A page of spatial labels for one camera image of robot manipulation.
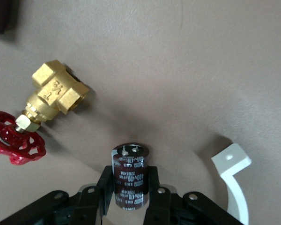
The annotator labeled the long dark brown capacitor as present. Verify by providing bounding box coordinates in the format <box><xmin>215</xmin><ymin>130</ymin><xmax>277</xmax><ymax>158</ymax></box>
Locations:
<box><xmin>0</xmin><ymin>0</ymin><xmax>18</xmax><ymax>35</ymax></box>

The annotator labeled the brown table mat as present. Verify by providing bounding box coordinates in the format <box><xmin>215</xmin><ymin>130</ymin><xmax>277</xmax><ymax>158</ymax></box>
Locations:
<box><xmin>0</xmin><ymin>0</ymin><xmax>281</xmax><ymax>225</ymax></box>

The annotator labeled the brass valve red handwheel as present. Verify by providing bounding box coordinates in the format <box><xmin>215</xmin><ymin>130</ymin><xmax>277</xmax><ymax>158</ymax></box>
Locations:
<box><xmin>0</xmin><ymin>60</ymin><xmax>89</xmax><ymax>166</ymax></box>

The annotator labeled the small black connector block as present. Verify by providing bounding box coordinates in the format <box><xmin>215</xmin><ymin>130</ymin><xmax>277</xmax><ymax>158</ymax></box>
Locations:
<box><xmin>111</xmin><ymin>143</ymin><xmax>151</xmax><ymax>210</ymax></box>

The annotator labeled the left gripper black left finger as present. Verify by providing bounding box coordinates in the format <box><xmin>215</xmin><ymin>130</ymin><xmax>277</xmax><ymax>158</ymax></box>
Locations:
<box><xmin>0</xmin><ymin>165</ymin><xmax>114</xmax><ymax>225</ymax></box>

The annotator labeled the white half-ring pipe bracket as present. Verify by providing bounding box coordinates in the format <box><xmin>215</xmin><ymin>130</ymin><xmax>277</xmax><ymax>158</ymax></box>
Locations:
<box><xmin>211</xmin><ymin>143</ymin><xmax>252</xmax><ymax>225</ymax></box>

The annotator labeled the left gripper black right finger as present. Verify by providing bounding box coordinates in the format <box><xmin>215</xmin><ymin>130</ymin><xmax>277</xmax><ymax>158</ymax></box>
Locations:
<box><xmin>144</xmin><ymin>166</ymin><xmax>244</xmax><ymax>225</ymax></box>

